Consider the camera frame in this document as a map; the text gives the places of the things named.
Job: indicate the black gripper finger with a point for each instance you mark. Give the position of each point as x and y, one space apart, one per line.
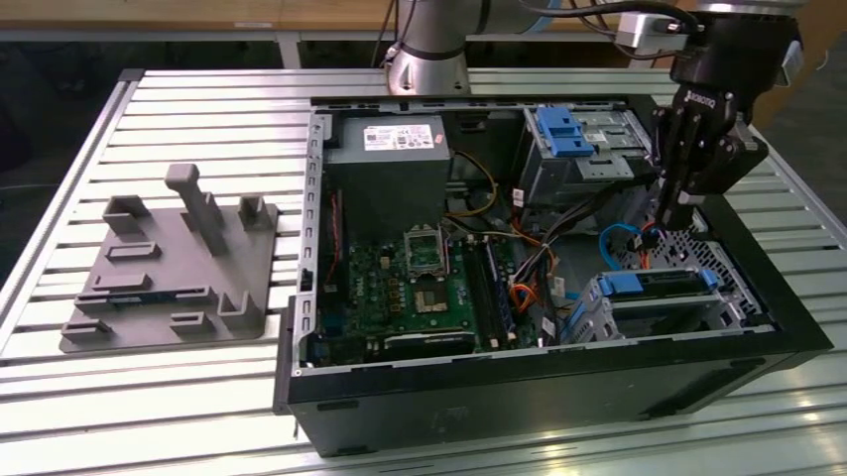
731 158
677 149

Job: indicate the CPU socket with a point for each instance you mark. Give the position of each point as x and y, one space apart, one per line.
433 301

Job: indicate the gray power supply unit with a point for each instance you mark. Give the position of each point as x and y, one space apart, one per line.
384 183

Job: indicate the black graphics card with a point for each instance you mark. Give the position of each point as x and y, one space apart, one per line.
429 343

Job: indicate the green motherboard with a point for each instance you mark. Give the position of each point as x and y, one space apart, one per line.
377 297

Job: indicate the black RAM slot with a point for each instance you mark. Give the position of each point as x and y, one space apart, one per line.
472 292

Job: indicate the metal disk bay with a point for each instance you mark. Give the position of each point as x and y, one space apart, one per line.
668 317

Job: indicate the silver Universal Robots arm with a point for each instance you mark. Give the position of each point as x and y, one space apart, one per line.
429 44

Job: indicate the gray parts rack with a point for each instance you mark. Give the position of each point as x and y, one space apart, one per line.
172 277

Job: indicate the metal drive cage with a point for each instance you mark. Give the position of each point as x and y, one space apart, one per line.
561 173

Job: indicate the blue drive latch carrier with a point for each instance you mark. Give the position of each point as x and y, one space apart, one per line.
561 134

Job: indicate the wooden workbench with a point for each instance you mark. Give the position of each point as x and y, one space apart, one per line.
199 12

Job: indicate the hard disk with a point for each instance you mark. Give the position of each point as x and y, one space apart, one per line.
661 283

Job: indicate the black open PC case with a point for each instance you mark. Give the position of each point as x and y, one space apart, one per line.
463 411

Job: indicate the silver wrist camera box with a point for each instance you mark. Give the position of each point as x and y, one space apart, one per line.
637 30

